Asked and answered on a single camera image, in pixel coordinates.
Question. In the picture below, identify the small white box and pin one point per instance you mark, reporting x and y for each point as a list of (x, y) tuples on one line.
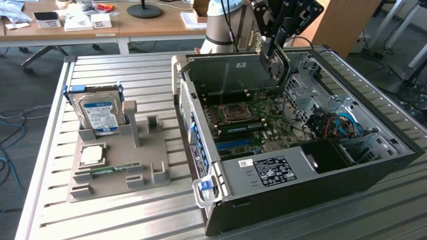
[(101, 22)]

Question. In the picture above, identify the white tape roll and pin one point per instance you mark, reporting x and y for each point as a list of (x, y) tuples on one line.
[(78, 20)]

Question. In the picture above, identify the black graphics card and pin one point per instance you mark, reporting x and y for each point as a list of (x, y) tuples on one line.
[(275, 62)]

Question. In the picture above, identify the blue printed packet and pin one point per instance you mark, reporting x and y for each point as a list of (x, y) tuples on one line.
[(11, 5)]

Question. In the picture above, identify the beige tape roll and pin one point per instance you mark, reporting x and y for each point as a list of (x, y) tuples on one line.
[(63, 3)]

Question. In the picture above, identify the grey parts rack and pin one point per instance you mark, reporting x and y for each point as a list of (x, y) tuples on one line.
[(110, 186)]

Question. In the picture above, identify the white box with black top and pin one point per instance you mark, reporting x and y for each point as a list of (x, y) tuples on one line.
[(49, 23)]

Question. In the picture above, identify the blue case latch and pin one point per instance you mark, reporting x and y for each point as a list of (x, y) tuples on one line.
[(205, 186)]

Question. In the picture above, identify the perforated metal disk bay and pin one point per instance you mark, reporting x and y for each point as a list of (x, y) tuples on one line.
[(307, 98)]

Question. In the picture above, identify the red orange plastic item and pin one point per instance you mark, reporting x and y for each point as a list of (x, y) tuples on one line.
[(105, 7)]

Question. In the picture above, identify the wooden cabinet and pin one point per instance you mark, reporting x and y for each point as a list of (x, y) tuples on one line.
[(347, 25)]

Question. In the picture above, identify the white desk leg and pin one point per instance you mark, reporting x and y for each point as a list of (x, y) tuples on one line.
[(403, 27), (421, 55)]

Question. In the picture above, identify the clear plastic bag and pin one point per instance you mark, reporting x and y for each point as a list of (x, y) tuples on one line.
[(14, 16)]

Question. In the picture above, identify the blue disk caddy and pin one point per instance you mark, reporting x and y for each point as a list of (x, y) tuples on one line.
[(78, 88)]

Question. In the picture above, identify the black open PC case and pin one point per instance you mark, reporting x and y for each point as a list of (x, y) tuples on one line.
[(301, 205)]

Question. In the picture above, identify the flat white box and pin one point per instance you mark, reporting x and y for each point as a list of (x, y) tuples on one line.
[(78, 28)]

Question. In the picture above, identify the blue slot retainer strip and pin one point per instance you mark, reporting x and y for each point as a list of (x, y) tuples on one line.
[(193, 125)]

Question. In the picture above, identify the white paper stack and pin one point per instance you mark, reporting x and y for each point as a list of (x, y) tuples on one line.
[(194, 22)]

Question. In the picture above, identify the green motherboard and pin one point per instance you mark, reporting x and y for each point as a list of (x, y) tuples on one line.
[(281, 130)]

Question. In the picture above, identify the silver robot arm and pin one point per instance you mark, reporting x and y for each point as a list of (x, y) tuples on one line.
[(217, 25)]

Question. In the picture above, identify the silver CPU chip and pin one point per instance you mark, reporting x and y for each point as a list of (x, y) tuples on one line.
[(93, 155)]

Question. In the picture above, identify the black round lamp base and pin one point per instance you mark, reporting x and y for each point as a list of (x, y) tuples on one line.
[(143, 12)]

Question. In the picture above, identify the hard disk with blue label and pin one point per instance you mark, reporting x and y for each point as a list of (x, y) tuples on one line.
[(101, 117)]

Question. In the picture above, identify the grey power supply unit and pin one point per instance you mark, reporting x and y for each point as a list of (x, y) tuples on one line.
[(241, 180)]

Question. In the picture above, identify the blue expansion slot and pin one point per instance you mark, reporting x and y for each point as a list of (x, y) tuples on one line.
[(234, 144)]

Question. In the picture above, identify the brown cardboard box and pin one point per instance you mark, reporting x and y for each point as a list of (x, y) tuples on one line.
[(201, 7)]

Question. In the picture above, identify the wooden office desk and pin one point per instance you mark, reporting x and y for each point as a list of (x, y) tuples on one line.
[(34, 33), (150, 27)]

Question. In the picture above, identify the black power connector bundle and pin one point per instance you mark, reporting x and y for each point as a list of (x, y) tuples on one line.
[(317, 125)]

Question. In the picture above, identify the white paper card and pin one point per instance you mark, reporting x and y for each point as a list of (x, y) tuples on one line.
[(16, 26)]

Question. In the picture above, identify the silver metal disk bay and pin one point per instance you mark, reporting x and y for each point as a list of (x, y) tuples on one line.
[(374, 150)]

